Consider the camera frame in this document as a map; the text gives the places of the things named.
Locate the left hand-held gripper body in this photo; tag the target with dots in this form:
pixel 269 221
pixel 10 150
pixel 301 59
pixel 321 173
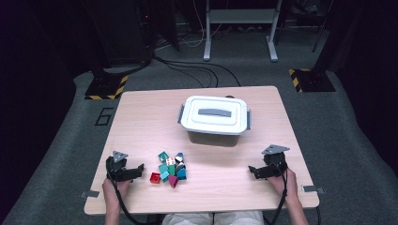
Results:
pixel 117 170

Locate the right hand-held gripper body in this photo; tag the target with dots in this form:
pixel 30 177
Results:
pixel 275 164

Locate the teal toy brick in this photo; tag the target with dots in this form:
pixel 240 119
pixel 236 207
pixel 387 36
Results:
pixel 163 156

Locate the pile of colourful toy blocks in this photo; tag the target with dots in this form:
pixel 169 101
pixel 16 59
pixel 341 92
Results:
pixel 171 170

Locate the blue white toy brick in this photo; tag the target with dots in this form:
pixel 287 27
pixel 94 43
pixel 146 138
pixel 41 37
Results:
pixel 179 157

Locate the clear brown plastic storage box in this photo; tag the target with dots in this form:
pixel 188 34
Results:
pixel 212 140

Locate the person's left hand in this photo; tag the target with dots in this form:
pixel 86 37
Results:
pixel 114 192

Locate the person's right hand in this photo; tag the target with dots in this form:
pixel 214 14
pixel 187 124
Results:
pixel 289 187

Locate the person's light shorts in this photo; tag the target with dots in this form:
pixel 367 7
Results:
pixel 237 218

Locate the black striped stand base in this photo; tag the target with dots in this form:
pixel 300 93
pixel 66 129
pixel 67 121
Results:
pixel 103 87
pixel 313 81

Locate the black stand leg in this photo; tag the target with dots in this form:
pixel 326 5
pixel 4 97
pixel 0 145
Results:
pixel 319 34

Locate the dark curtain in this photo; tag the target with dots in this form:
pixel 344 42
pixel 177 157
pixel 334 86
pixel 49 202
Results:
pixel 375 62
pixel 31 62

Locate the dark equipment cabinet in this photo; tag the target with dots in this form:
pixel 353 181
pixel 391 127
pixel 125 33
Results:
pixel 125 31

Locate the grey table bracket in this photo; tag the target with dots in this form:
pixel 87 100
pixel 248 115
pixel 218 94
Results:
pixel 90 194
pixel 309 188

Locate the white metal desk frame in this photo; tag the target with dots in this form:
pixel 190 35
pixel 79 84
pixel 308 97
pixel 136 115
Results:
pixel 241 15

